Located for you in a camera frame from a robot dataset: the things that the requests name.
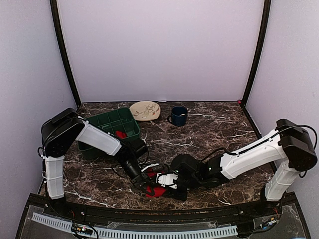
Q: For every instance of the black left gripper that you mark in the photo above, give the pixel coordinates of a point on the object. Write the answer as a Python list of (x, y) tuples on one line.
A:
[(139, 180)]

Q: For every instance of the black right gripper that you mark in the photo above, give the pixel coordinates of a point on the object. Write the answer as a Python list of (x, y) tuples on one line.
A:
[(181, 196)]

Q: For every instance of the red sock with white pattern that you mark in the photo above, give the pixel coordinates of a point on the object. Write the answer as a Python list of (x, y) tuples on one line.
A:
[(120, 135)]

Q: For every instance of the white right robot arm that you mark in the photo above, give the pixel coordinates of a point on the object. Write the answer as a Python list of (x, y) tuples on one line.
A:
[(288, 143)]

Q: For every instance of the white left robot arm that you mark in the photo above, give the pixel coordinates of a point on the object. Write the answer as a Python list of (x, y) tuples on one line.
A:
[(58, 135)]

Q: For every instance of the dark blue enamel mug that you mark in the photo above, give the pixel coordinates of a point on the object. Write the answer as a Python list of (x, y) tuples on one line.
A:
[(178, 116)]

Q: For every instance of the green plastic divided crate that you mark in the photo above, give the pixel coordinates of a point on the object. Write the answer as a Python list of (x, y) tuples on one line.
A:
[(115, 122)]

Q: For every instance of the left circuit board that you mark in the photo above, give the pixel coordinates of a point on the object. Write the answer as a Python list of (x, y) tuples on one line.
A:
[(80, 229)]

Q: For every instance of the circuit board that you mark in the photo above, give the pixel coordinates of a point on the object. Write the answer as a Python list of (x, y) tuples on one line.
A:
[(269, 223), (80, 229)]

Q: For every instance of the beige floral ceramic plate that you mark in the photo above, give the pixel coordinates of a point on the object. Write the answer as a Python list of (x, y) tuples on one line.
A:
[(145, 111)]

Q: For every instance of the right circuit board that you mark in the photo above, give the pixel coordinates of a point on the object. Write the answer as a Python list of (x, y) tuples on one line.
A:
[(269, 223)]

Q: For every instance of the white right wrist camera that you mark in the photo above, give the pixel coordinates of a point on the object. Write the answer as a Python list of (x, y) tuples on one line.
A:
[(167, 180)]

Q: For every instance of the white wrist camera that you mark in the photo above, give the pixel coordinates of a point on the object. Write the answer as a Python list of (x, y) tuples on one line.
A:
[(167, 180), (149, 167)]

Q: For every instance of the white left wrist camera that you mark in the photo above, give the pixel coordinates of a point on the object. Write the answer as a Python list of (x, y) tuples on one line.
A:
[(149, 167)]

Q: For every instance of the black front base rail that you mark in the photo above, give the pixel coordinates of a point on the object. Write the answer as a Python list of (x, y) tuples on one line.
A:
[(246, 216)]

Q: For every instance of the white slotted cable duct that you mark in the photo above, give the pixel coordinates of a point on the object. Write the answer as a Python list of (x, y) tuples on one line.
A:
[(101, 232)]

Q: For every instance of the black right frame post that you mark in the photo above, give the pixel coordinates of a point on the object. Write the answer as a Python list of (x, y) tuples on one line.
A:
[(258, 52)]

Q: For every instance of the black frame post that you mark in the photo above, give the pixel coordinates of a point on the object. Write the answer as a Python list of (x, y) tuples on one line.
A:
[(258, 52), (63, 51)]

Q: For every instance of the black left frame post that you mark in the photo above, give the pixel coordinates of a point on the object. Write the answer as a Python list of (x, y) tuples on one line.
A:
[(63, 51)]

